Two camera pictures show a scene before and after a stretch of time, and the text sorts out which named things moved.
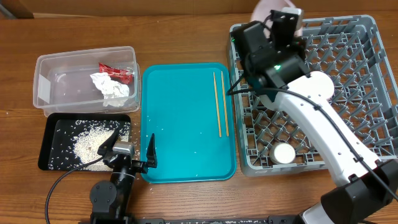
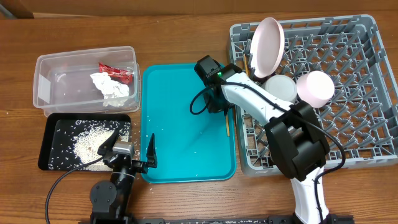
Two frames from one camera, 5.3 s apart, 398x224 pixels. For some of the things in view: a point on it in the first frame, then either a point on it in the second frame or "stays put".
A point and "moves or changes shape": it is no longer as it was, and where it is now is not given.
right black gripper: x=300 y=46 -> x=216 y=103
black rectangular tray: x=60 y=130 stays put
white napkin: x=114 y=93 stays put
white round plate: x=263 y=9 moves or changes shape
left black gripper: x=141 y=166 stays put
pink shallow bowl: x=321 y=84 stays put
